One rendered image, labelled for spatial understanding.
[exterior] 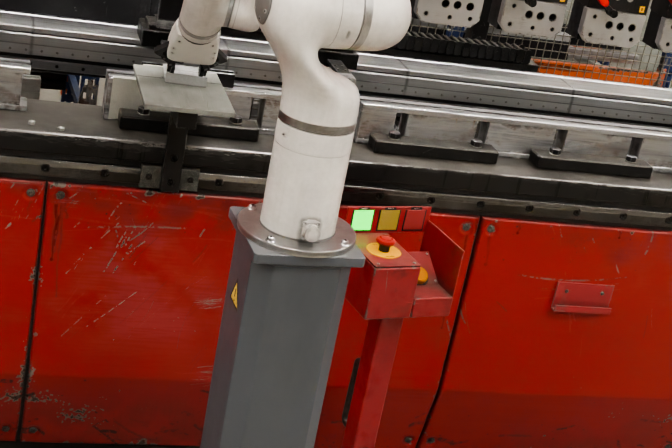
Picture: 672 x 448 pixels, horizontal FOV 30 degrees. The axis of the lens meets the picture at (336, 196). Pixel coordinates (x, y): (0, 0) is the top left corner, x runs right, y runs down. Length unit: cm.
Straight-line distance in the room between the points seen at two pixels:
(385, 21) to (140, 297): 115
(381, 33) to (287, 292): 42
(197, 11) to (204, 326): 77
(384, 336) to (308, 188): 79
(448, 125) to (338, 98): 107
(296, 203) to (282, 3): 31
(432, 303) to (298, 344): 64
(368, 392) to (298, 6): 113
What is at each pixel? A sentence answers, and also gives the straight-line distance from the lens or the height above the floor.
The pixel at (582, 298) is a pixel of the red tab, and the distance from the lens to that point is 307.
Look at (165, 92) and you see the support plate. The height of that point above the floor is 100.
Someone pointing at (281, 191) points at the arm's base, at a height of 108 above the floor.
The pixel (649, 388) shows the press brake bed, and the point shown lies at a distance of 330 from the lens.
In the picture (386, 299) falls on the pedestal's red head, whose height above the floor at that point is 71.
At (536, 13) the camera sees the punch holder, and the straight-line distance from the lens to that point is 287.
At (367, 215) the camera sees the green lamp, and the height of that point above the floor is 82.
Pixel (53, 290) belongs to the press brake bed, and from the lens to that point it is 276.
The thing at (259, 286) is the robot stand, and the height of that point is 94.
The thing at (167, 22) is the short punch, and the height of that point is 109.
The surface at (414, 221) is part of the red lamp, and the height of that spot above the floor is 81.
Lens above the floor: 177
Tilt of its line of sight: 21 degrees down
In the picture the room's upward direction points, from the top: 11 degrees clockwise
